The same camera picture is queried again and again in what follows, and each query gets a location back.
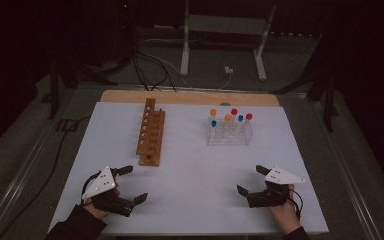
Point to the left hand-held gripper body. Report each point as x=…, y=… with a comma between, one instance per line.
x=100, y=185

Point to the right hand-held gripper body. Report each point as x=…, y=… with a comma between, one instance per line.
x=280, y=176

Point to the clear plastic test tube rack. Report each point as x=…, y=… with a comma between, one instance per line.
x=229, y=138

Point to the wooden test tube rack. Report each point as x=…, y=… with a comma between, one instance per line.
x=151, y=133

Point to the blue capped test tube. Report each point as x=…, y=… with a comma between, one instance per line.
x=214, y=123
x=240, y=118

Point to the orange capped test tube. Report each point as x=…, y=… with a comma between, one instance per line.
x=228, y=117
x=213, y=112

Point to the person's left hand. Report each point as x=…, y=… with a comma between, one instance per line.
x=96, y=212

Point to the person's right hand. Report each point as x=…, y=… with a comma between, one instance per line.
x=288, y=216

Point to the white table mat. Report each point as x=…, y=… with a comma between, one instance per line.
x=190, y=186

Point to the grey round table grommet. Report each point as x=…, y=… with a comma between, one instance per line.
x=225, y=104

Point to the black stand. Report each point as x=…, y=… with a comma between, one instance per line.
x=328, y=103
x=54, y=90

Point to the white metal stand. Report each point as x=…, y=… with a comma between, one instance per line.
x=225, y=25

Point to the metal rail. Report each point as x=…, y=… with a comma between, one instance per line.
x=16, y=185
x=346, y=166

